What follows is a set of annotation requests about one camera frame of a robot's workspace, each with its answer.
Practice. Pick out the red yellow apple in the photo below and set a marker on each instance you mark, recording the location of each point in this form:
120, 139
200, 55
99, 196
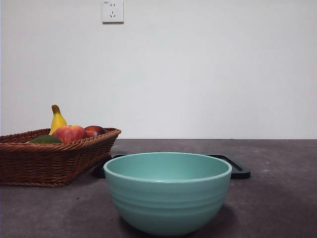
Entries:
70, 134

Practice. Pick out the white wall socket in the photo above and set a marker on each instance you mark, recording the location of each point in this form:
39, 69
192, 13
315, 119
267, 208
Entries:
113, 12

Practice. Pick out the teal ribbed bowl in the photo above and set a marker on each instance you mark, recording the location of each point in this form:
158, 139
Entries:
166, 203

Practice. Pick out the dark red peach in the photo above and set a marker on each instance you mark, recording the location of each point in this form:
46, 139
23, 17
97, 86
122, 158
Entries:
95, 131

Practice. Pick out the black rectangular tray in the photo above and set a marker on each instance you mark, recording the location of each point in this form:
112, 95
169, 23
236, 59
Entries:
241, 171

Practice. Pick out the brown wicker basket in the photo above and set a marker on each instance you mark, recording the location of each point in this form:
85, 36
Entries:
37, 166

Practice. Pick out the yellow banana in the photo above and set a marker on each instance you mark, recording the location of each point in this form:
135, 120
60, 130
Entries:
58, 121

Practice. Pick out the green avocado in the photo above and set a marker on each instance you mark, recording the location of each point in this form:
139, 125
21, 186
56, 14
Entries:
45, 140

